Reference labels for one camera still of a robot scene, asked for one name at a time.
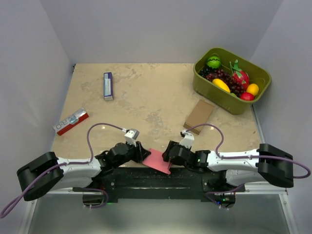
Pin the olive green plastic bin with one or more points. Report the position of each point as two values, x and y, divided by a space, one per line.
234 105

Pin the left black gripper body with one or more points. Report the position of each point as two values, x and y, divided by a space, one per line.
134 152

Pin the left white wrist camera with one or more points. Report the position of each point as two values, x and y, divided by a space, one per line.
131 136

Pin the green toy watermelon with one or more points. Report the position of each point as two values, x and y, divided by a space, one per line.
213 62

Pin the brown cardboard box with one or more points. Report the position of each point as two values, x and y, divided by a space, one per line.
200 114

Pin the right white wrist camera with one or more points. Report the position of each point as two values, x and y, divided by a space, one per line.
188 139

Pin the purple toothpaste box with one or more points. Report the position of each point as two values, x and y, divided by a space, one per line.
108 93

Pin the yellow toy mango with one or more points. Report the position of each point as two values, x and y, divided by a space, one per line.
221 84

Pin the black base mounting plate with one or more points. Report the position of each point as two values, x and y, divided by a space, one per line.
147 183

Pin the red toy apple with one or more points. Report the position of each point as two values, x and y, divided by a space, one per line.
247 96

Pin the orange toy lemon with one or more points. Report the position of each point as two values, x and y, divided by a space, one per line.
253 89

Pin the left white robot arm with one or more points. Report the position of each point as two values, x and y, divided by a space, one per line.
49 172

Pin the pink paper box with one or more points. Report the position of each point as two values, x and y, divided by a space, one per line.
155 161

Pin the dark purple toy grapes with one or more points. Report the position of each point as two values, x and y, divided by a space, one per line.
210 74

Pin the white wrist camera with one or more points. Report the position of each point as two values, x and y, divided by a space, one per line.
188 139
131 136

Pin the red white toothpaste box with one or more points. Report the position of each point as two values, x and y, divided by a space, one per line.
71 121

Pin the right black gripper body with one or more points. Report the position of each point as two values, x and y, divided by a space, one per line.
186 148

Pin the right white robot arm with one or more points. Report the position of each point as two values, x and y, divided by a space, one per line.
267 163

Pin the red toy dragon fruit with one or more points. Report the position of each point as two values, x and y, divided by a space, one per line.
239 75

